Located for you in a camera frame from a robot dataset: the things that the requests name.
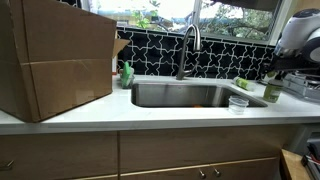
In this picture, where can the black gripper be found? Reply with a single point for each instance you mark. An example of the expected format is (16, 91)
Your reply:
(300, 65)

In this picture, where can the green pump soap bottle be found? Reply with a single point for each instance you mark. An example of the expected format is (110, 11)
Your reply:
(272, 93)

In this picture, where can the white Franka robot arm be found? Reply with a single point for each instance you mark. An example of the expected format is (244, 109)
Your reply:
(300, 30)

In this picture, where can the stainless steel sink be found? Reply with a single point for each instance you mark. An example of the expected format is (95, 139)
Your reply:
(173, 95)

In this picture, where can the grey dish rack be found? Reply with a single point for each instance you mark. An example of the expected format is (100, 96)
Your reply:
(300, 88)

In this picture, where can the clear plastic cup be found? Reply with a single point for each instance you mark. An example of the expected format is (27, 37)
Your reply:
(238, 106)

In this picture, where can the small orange object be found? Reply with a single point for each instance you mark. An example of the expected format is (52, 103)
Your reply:
(198, 106)

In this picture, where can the steel gooseneck faucet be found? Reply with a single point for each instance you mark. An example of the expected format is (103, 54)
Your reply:
(181, 63)

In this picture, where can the wooden platform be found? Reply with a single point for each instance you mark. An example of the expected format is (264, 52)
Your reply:
(293, 166)

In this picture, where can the wooden cabinet door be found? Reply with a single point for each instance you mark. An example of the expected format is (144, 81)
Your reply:
(246, 170)
(166, 175)

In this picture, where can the wooden drawer front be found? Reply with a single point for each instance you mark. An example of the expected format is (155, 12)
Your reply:
(200, 146)

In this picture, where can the round metal cabinet knob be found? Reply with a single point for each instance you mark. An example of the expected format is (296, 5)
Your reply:
(202, 173)
(217, 172)

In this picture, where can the kitchen window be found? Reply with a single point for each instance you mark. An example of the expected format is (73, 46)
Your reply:
(166, 13)

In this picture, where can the clear sponge holder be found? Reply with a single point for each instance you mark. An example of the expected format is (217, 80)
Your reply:
(128, 83)

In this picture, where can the green sponge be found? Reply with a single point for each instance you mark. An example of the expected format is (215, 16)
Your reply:
(125, 71)

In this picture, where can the brown cardboard box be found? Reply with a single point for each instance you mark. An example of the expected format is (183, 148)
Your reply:
(66, 66)

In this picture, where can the wide wooden cabinet panel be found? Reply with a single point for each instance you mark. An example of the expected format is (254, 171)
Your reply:
(60, 155)

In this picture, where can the aluminium extrusion frame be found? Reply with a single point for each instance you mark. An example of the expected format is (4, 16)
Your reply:
(313, 156)

